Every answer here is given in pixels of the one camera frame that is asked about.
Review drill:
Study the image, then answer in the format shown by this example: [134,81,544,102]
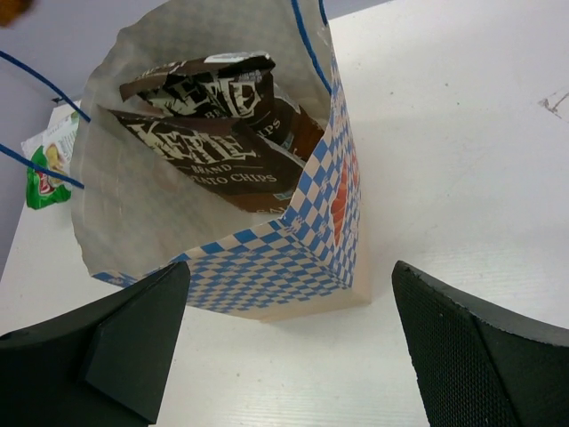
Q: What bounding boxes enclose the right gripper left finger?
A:
[1,262,190,426]

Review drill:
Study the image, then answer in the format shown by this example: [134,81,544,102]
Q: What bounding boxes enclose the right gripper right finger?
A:
[391,261,568,426]

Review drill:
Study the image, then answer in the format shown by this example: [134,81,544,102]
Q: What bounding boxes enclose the blue checkered paper bag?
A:
[0,0,373,324]

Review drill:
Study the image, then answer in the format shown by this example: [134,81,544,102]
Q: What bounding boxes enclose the orange chips bag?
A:
[0,0,36,28]

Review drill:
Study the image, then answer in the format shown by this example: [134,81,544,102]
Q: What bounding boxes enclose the green cassava chips bag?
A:
[20,110,81,210]

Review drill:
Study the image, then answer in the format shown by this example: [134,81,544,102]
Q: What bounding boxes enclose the brown kettle chips bag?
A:
[119,51,324,161]
[109,109,305,214]

